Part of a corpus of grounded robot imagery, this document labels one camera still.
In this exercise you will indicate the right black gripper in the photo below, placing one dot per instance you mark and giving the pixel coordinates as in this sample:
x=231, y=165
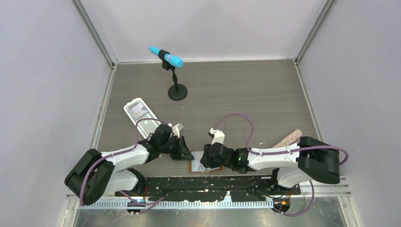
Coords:
x=207, y=161

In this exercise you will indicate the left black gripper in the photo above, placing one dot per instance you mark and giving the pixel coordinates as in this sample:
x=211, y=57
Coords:
x=182, y=152

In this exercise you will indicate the brown leather card holder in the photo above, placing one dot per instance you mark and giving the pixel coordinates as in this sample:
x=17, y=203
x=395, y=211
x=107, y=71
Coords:
x=209, y=169

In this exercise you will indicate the VIP card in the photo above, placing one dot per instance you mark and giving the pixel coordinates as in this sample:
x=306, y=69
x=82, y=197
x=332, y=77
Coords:
x=196, y=165

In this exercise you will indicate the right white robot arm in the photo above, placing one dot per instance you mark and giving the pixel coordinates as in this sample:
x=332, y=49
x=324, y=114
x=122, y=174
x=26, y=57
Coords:
x=307, y=160

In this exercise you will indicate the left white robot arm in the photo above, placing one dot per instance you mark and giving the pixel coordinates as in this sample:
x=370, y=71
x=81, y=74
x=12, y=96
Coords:
x=97, y=174

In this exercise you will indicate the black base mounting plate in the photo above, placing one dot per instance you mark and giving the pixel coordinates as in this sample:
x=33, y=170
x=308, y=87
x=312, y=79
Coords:
x=211, y=188

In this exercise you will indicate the white perforated plastic basket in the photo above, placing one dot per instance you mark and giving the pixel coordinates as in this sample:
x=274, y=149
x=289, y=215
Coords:
x=146, y=124

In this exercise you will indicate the black microphone stand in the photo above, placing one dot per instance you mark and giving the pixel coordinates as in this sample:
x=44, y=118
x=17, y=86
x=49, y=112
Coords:
x=177, y=91

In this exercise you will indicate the pink glitter stick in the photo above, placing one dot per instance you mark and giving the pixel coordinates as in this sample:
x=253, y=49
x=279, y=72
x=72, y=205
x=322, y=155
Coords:
x=289, y=139

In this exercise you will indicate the blue toy microphone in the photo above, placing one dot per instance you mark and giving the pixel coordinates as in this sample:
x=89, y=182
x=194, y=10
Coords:
x=167, y=59

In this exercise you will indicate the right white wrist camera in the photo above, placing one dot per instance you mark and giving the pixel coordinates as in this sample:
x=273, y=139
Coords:
x=217, y=136

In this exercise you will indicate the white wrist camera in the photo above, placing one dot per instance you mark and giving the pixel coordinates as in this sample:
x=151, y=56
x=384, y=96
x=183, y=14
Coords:
x=176, y=129
x=217, y=136

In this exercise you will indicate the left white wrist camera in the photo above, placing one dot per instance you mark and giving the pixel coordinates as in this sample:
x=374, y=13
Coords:
x=176, y=129

